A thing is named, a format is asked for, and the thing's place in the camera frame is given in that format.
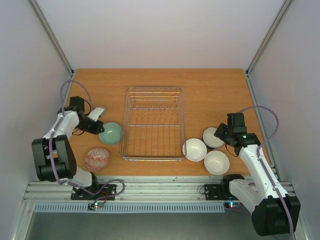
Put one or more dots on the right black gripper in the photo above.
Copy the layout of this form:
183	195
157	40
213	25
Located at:
220	131

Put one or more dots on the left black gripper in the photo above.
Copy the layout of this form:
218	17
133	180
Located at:
96	130

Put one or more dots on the teal ceramic bowl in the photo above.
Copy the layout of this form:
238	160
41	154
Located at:
112	133

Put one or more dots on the red patterned bowl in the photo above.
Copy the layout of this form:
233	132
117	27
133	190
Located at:
97	159

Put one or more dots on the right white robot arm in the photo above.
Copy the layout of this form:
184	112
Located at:
273	211

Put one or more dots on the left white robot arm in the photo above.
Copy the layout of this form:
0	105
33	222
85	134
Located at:
53	156

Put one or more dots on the white bowl black outside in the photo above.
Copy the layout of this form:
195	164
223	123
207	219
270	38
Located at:
210	140

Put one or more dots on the white bowl front right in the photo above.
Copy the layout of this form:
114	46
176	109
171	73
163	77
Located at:
216	162

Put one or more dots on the white bowl left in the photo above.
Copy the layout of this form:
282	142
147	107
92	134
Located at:
194	150

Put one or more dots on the right circuit board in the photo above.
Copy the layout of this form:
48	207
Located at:
232	205

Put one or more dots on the circuit board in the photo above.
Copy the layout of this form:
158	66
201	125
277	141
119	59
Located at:
94	206
232	205

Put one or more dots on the left circuit board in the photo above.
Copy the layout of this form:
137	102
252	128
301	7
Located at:
94	206

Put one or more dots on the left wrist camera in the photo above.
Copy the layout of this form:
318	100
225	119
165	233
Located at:
96	113

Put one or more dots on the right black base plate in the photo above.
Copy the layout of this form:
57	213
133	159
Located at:
213	192

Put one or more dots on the metal wire dish rack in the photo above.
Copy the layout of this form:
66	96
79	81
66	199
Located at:
153	125

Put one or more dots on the aluminium rail frame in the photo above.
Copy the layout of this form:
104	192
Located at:
138	189

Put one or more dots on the grey slotted cable duct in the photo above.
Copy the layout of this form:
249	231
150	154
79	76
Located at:
130	208

